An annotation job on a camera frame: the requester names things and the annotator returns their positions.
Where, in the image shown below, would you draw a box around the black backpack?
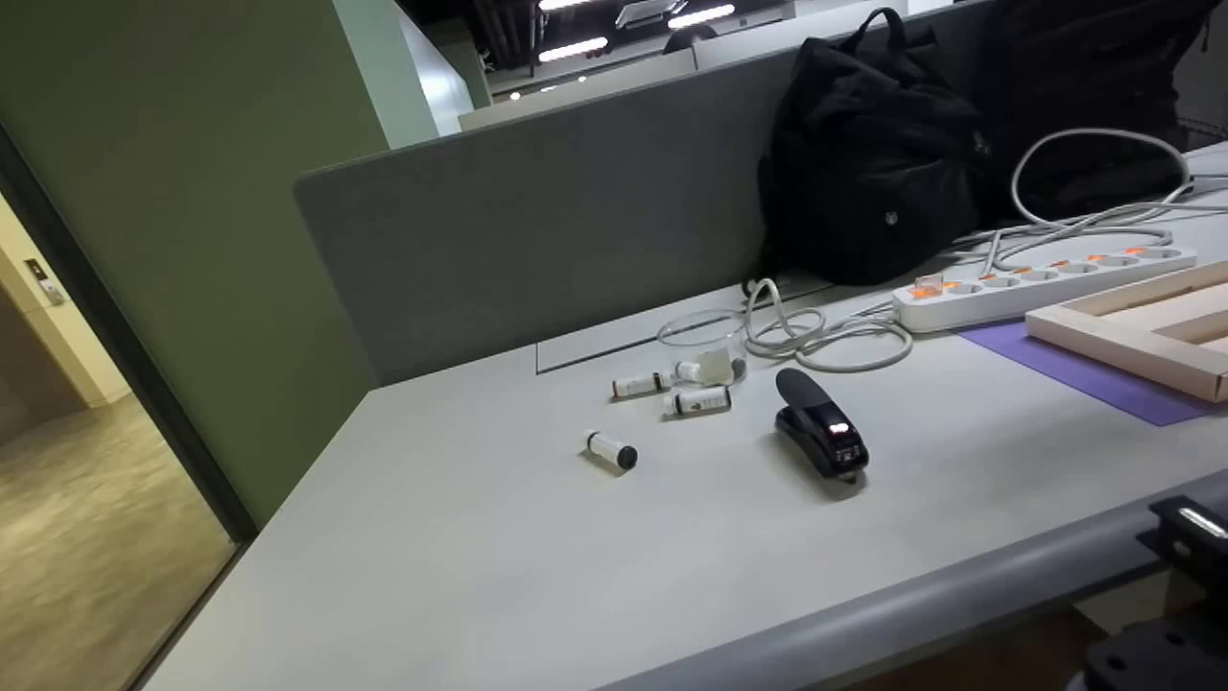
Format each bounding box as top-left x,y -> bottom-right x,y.
754,7 -> 981,284

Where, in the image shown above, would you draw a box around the grey desk divider panel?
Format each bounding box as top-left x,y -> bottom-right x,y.
291,7 -> 990,389

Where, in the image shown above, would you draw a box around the wooden frame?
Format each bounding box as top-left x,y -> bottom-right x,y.
1024,260 -> 1228,403

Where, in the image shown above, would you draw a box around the white power strip orange switches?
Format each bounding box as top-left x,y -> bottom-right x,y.
889,245 -> 1198,335

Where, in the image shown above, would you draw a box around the small white tube front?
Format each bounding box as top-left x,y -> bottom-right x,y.
667,389 -> 732,417

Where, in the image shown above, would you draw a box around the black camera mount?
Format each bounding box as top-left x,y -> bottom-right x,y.
1079,496 -> 1228,691

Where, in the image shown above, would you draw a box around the purple mat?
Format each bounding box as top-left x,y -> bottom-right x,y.
967,324 -> 1217,426

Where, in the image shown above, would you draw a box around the small white tube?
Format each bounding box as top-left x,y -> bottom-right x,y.
667,389 -> 732,417
610,368 -> 670,400

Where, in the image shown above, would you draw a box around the white tube black cap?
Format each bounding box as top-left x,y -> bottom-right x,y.
584,430 -> 635,473

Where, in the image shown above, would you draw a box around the small white tube left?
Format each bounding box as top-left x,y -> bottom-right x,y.
610,368 -> 670,400

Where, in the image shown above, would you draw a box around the black office chair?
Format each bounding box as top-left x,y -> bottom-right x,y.
976,0 -> 1220,219

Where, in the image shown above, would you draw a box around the black stapler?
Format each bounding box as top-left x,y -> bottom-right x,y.
773,368 -> 872,482

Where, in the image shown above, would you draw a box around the white power cable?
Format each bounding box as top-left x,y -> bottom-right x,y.
657,121 -> 1228,376

